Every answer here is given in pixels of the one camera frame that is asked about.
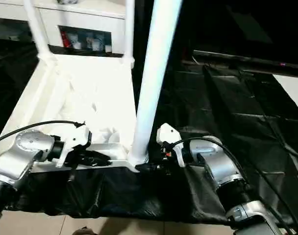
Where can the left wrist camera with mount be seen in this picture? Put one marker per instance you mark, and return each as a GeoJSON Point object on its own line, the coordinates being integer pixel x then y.
{"type": "Point", "coordinates": [75, 138]}

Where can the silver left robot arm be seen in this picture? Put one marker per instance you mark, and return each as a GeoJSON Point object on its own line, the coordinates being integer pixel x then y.
{"type": "Point", "coordinates": [21, 151]}

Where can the dark bag of parts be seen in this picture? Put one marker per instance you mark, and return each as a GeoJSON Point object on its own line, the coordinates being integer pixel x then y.
{"type": "Point", "coordinates": [67, 1]}

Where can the white plastic table top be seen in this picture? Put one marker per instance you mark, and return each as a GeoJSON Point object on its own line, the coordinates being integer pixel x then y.
{"type": "Point", "coordinates": [78, 85]}

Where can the white flat panel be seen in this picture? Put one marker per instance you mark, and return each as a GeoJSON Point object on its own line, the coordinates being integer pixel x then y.
{"type": "Point", "coordinates": [292, 90]}

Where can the white glass-door cabinet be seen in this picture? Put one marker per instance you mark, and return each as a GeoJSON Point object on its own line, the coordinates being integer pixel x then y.
{"type": "Point", "coordinates": [90, 19]}

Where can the large dark screen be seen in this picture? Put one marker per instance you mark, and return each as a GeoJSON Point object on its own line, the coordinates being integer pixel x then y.
{"type": "Point", "coordinates": [249, 24]}

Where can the long black bar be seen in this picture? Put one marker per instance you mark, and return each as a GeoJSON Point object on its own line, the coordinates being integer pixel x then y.
{"type": "Point", "coordinates": [249, 61]}

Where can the black glossy mat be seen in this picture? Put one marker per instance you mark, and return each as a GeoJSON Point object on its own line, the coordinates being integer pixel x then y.
{"type": "Point", "coordinates": [237, 122]}

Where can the small white cup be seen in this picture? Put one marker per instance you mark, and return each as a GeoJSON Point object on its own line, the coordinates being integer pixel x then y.
{"type": "Point", "coordinates": [108, 48]}

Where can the white plastic table leg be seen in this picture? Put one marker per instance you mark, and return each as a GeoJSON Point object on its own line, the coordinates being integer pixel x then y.
{"type": "Point", "coordinates": [151, 85]}
{"type": "Point", "coordinates": [129, 31]}
{"type": "Point", "coordinates": [36, 31]}

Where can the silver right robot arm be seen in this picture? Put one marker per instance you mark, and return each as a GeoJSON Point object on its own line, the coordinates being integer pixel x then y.
{"type": "Point", "coordinates": [222, 166]}

